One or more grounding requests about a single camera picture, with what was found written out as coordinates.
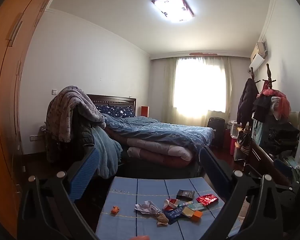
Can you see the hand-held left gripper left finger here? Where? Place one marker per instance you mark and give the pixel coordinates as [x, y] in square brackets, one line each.
[83, 172]

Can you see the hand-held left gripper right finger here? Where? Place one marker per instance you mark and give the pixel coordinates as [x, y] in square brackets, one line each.
[215, 170]

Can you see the red foil wrapper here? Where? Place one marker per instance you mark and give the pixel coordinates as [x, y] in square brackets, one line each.
[207, 199]

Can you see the dark snack packet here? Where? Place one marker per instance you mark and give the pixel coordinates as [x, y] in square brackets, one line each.
[185, 194]

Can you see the orange sponge block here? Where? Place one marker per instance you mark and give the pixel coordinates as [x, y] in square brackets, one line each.
[197, 216]

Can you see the red and white carton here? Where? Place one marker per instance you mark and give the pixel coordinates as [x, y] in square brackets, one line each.
[170, 204]

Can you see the light blue fleece blanket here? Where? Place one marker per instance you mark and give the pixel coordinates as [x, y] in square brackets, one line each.
[107, 150]

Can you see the red plastic bin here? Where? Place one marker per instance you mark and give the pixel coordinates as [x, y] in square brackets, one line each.
[233, 142]

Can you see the dark padded jacket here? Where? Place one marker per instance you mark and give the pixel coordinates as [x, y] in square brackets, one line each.
[83, 135]

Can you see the black suitcase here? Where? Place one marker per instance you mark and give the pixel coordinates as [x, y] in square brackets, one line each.
[216, 130]

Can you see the teal tissue packet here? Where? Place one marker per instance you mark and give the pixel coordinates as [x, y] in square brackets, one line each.
[197, 206]

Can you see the striped candy wrapper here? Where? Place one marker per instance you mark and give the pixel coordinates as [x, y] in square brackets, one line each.
[185, 204]

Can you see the dark wooden cabinet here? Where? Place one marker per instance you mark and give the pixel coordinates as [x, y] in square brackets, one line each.
[262, 162]

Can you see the small orange wrapper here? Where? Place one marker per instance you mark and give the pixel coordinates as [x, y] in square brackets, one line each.
[115, 210]

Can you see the small cream box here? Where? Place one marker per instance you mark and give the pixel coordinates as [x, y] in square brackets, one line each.
[188, 212]

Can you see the blue striped tablecloth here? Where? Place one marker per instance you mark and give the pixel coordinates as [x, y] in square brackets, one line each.
[130, 195]

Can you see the folded pink quilt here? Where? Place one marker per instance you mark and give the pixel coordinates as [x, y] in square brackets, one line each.
[160, 156]

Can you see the dark blue packet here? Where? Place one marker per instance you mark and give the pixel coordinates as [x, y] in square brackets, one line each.
[173, 216]

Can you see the grey fleece blanket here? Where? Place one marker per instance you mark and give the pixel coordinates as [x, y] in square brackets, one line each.
[72, 110]

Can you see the blue star print pillow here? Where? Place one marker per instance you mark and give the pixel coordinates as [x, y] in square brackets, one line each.
[117, 111]

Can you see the bed with blue duvet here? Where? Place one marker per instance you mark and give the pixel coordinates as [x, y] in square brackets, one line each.
[155, 131]

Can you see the crumpled brown tissue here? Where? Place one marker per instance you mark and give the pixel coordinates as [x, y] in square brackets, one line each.
[162, 219]

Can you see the crumpled white paper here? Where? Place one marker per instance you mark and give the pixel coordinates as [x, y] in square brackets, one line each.
[147, 207]

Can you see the pile of dark clothes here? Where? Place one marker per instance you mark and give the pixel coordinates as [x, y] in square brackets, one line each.
[282, 137]

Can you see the dark hanging coat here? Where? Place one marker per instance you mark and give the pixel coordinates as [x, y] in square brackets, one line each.
[247, 100]

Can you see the dark wooden headboard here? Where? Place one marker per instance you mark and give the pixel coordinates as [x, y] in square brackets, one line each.
[110, 99]

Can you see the pile of papers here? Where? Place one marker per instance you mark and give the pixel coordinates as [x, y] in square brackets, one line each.
[292, 166]

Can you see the red wooden box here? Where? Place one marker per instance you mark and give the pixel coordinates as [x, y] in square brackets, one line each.
[145, 111]

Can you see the red hanging clothes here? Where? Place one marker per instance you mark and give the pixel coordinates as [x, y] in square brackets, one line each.
[282, 105]

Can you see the cream window curtain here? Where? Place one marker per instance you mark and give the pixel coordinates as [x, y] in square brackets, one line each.
[168, 87]

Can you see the wooden coat rack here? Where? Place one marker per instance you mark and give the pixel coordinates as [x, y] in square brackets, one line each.
[268, 75]

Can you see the orange wooden wardrobe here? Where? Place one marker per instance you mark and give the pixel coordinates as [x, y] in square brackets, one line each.
[7, 80]

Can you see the square ceiling light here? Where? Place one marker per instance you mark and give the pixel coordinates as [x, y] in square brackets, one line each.
[173, 6]

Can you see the white wall socket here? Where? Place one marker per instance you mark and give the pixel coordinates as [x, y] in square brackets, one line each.
[36, 137]

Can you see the white wall switch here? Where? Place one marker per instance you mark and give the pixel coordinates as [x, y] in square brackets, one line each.
[54, 92]

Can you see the white wall air conditioner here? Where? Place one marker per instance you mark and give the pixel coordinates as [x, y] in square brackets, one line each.
[257, 58]

